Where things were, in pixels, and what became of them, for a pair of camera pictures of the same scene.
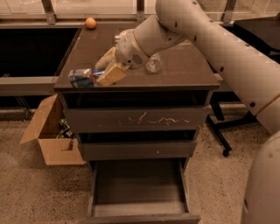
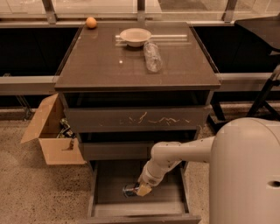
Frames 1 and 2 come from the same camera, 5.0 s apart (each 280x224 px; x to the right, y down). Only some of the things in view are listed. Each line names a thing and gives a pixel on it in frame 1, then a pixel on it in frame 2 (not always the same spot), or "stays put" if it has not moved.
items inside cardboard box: [65, 132] stays put
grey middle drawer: [137, 150] stays put
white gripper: [127, 50] -> [150, 180]
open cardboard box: [56, 151] stays put
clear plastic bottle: [153, 63] stays put
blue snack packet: [86, 78] -> [130, 189]
